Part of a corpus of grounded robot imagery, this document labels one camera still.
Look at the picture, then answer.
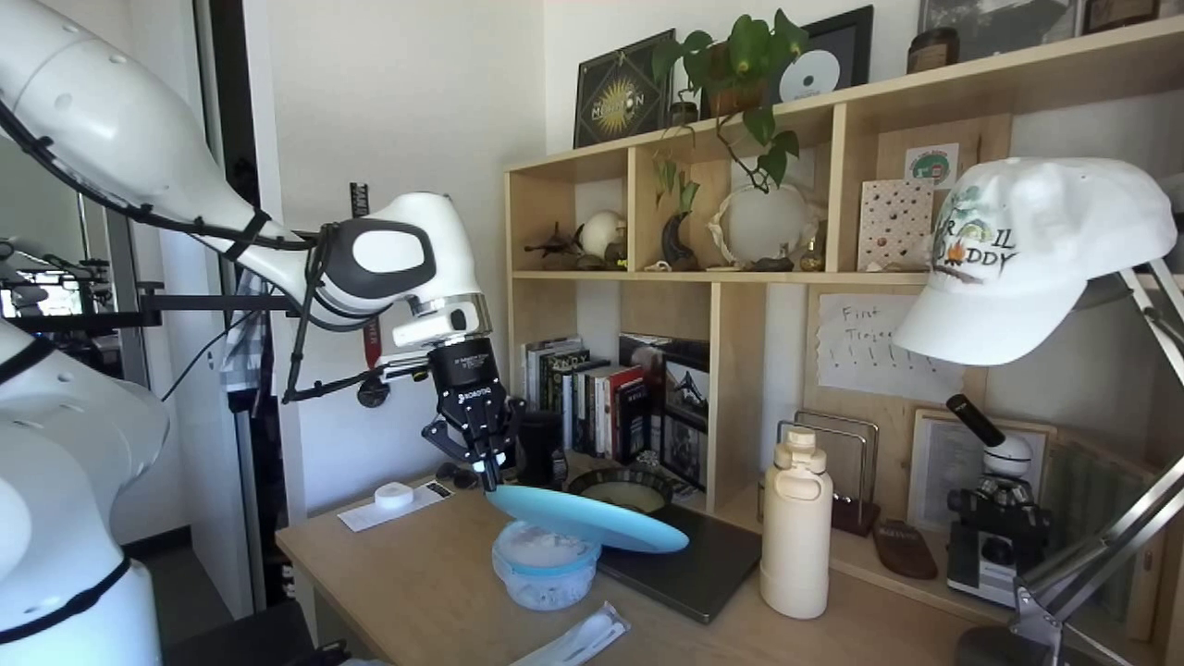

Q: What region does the blue plate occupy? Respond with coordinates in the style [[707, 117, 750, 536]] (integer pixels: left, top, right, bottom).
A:
[[482, 480, 691, 556]]

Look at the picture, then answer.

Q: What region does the metal wire frame stand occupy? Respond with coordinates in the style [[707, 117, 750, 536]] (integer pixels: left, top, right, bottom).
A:
[[774, 406, 885, 536]]

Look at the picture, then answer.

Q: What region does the clear container with blue rim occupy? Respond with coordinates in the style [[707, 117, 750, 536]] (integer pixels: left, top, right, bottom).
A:
[[490, 514, 606, 615]]

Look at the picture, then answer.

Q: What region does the card with teal design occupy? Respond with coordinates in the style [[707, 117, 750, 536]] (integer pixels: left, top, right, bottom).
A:
[[903, 135, 968, 190]]

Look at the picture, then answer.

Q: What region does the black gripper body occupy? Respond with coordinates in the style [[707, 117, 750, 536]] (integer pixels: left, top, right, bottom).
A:
[[420, 335, 514, 464]]

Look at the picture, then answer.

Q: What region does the white printed baseball cap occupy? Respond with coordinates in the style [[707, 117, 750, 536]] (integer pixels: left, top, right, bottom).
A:
[[892, 150, 1181, 370]]

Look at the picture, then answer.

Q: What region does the small white round object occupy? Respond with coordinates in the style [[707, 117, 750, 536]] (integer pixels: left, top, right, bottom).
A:
[[371, 477, 421, 519]]

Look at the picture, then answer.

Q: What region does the black white microscope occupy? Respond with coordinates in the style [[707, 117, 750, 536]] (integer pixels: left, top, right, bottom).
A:
[[940, 388, 1054, 612]]

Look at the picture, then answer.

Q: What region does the small plant in dark vase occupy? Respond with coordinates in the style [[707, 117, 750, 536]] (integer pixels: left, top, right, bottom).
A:
[[652, 160, 710, 274]]

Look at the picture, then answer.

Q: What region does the grey art print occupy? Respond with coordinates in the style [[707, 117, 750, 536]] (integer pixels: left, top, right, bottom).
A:
[[918, 0, 1087, 68]]

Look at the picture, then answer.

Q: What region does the white spined book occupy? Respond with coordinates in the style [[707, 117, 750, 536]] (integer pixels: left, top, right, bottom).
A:
[[556, 348, 615, 459]]

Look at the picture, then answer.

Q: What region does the green potted trailing plant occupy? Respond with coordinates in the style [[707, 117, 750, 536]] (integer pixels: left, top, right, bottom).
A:
[[647, 8, 813, 195]]

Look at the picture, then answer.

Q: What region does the small dark picture frame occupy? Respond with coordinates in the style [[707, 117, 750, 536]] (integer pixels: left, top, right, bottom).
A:
[[1080, 0, 1162, 37]]

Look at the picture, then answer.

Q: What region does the small dark arched frame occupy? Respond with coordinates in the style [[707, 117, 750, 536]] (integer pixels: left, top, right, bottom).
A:
[[903, 27, 968, 75]]

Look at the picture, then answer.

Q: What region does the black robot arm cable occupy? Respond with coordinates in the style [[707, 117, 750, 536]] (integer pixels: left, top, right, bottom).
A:
[[0, 102, 436, 406]]

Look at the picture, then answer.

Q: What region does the brown leather pouch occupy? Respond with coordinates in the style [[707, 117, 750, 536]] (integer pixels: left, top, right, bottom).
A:
[[871, 519, 944, 581]]

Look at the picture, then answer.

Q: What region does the medal on red ribbon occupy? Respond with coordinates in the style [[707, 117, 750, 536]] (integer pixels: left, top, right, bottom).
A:
[[355, 318, 398, 412]]

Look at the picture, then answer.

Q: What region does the red black book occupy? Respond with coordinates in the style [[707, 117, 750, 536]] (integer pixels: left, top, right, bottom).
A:
[[602, 362, 657, 465]]

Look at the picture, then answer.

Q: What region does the white paper sheet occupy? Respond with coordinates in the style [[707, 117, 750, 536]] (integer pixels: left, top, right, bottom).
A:
[[335, 477, 454, 536]]

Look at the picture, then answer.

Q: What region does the white round shelf ornament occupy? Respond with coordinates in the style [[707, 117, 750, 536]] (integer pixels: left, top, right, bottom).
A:
[[573, 208, 632, 266]]

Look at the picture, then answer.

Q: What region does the silver desk lamp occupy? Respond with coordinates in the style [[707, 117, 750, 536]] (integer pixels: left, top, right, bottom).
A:
[[955, 256, 1184, 666]]

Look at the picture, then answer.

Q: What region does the black framed dark picture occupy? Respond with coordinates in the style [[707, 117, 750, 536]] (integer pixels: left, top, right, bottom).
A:
[[570, 27, 681, 150]]

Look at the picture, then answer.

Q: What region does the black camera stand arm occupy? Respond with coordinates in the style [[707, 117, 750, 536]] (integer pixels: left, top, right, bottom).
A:
[[0, 235, 306, 334]]

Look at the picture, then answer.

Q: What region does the white sketch paper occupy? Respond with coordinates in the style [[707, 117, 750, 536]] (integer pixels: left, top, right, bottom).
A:
[[812, 293, 976, 398]]

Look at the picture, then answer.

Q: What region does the black cylindrical desk container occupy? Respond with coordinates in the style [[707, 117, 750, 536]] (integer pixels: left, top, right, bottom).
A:
[[510, 404, 565, 489]]

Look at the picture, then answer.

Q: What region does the black framed white disc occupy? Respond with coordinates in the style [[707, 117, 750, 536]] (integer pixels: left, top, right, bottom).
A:
[[774, 0, 879, 108]]

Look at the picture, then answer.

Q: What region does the cream water bottle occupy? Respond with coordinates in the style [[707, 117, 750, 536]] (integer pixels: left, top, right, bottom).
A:
[[755, 423, 837, 620]]

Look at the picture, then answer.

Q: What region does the grey placemat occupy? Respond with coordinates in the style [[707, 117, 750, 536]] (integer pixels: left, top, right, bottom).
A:
[[596, 496, 765, 625]]

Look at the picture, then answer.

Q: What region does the white dotted card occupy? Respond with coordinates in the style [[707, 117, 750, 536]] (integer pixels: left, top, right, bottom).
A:
[[855, 172, 944, 279]]

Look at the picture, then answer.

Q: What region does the wooden shelf unit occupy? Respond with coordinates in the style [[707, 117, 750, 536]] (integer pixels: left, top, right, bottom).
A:
[[500, 12, 1184, 666]]

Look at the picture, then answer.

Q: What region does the black photo book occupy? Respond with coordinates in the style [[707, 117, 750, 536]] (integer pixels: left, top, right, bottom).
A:
[[658, 339, 715, 491]]

